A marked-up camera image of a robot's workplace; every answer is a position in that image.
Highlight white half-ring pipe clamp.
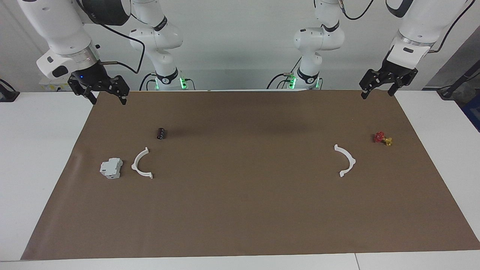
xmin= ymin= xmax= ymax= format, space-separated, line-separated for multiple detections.
xmin=131 ymin=147 xmax=153 ymax=179
xmin=334 ymin=144 xmax=356 ymax=177

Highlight white box with yellow labels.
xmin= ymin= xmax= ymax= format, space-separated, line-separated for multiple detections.
xmin=39 ymin=80 xmax=72 ymax=92

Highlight red handwheel brass valve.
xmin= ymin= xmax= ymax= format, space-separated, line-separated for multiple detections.
xmin=373 ymin=131 xmax=393 ymax=146

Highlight black angled stand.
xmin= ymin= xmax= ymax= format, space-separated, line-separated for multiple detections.
xmin=437 ymin=69 xmax=480 ymax=100

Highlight white circuit breaker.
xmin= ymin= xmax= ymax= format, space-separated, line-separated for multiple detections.
xmin=99 ymin=157 xmax=123 ymax=179

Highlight blue box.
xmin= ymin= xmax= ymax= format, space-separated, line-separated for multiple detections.
xmin=462 ymin=94 xmax=480 ymax=132

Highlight brown paper table mat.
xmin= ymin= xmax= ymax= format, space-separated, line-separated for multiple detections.
xmin=21 ymin=89 xmax=480 ymax=260

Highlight black right base cable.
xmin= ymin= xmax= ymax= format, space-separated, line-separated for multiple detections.
xmin=139 ymin=72 xmax=158 ymax=91

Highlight black base cable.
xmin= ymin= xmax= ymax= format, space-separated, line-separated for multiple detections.
xmin=139 ymin=72 xmax=158 ymax=91
xmin=267 ymin=58 xmax=302 ymax=90

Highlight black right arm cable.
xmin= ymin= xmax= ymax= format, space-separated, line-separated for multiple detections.
xmin=77 ymin=0 xmax=146 ymax=74

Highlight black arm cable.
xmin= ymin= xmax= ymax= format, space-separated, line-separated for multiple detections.
xmin=77 ymin=0 xmax=146 ymax=74
xmin=337 ymin=0 xmax=477 ymax=53

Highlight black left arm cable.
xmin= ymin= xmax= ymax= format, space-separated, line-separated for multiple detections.
xmin=337 ymin=0 xmax=477 ymax=53

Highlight black clamp mount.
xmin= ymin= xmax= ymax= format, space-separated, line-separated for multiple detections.
xmin=0 ymin=79 xmax=20 ymax=102

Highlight black left base cable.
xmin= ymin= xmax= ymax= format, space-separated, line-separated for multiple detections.
xmin=267 ymin=58 xmax=302 ymax=90

